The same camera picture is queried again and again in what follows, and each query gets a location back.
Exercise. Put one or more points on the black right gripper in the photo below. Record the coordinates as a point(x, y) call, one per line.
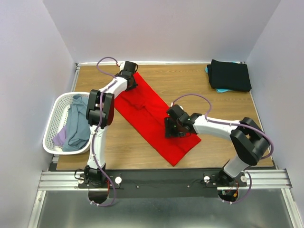
point(168, 123)

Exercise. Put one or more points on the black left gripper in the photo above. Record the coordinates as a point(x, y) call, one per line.
point(134, 85)

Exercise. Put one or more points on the red t shirt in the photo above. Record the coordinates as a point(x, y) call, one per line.
point(146, 111)

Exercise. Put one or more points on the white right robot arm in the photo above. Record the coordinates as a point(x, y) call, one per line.
point(249, 141)

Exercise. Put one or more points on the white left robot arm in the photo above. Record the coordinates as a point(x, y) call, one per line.
point(100, 114)

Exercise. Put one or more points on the cyan folded t shirt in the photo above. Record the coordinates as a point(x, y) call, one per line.
point(222, 90)

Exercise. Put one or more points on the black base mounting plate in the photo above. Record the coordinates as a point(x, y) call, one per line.
point(159, 183)

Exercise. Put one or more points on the black folded t shirt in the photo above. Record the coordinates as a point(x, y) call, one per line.
point(244, 80)

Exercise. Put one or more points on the grey blue t shirt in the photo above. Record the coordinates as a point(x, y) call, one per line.
point(76, 129)

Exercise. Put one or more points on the white laundry basket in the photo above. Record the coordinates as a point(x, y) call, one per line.
point(57, 121)

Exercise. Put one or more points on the lavender t shirt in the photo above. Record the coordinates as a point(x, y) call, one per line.
point(61, 137)

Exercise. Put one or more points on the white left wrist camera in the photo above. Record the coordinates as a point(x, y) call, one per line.
point(121, 65)

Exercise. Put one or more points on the aluminium frame rail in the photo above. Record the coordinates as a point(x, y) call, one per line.
point(261, 179)

